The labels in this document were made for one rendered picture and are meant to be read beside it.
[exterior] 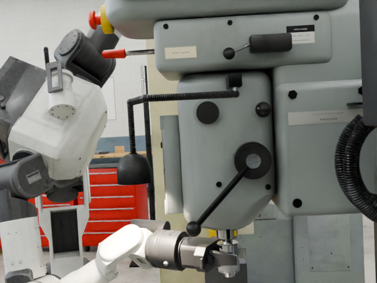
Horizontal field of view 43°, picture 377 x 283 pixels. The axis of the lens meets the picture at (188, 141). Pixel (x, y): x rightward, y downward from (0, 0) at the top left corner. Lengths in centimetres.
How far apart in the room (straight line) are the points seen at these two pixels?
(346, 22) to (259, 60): 18
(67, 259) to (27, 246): 45
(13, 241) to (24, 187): 13
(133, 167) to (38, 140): 36
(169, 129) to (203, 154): 11
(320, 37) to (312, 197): 30
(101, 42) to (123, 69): 877
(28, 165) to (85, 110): 22
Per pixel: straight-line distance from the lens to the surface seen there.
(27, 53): 1073
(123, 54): 114
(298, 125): 93
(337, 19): 97
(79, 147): 129
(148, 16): 93
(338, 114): 94
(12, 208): 121
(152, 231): 117
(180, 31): 92
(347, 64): 96
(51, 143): 126
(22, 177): 120
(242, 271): 140
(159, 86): 276
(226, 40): 92
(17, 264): 122
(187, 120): 94
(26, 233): 121
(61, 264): 165
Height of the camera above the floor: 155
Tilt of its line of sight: 3 degrees down
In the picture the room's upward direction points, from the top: 3 degrees counter-clockwise
